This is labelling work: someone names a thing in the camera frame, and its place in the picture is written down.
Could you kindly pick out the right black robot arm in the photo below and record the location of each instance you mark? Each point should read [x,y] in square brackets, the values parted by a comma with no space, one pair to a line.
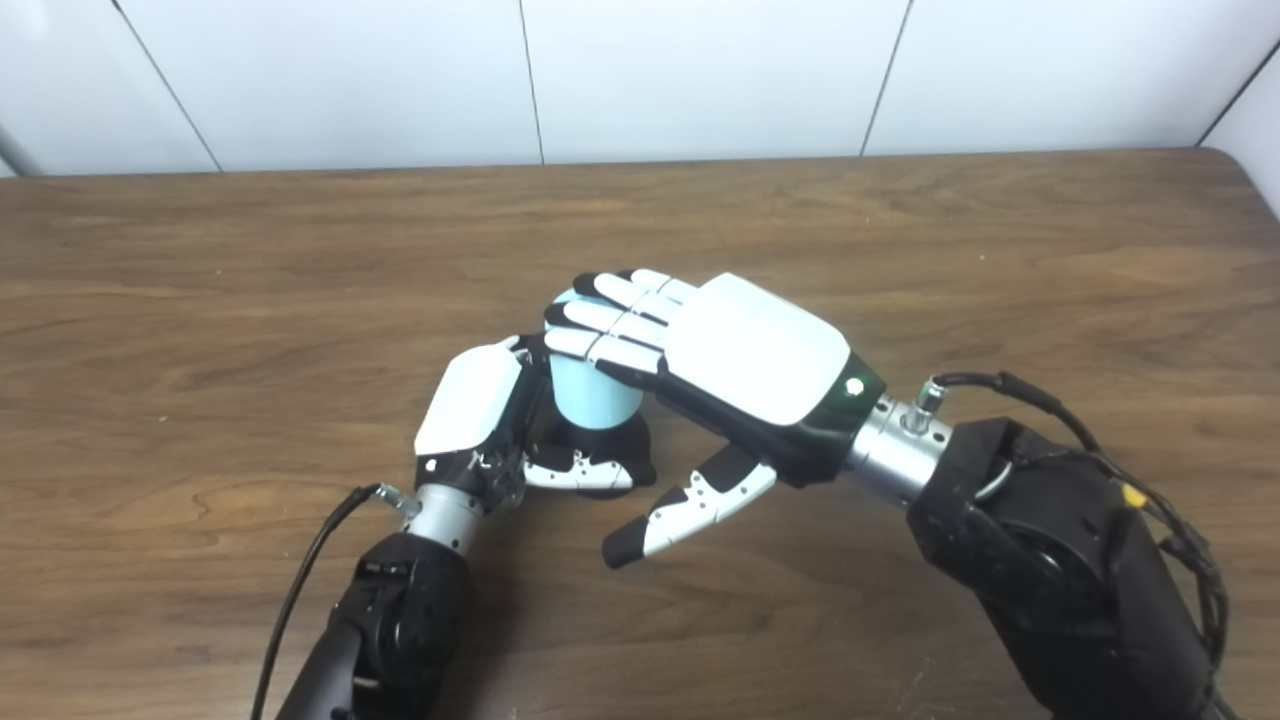
[1050,560]

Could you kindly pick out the light blue cylinder cup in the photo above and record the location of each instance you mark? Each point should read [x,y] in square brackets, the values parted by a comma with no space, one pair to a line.
[595,400]

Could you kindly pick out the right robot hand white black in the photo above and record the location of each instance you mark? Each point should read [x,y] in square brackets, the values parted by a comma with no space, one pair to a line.
[760,350]

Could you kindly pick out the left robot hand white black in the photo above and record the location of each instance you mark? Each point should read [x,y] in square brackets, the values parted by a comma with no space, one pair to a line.
[470,400]

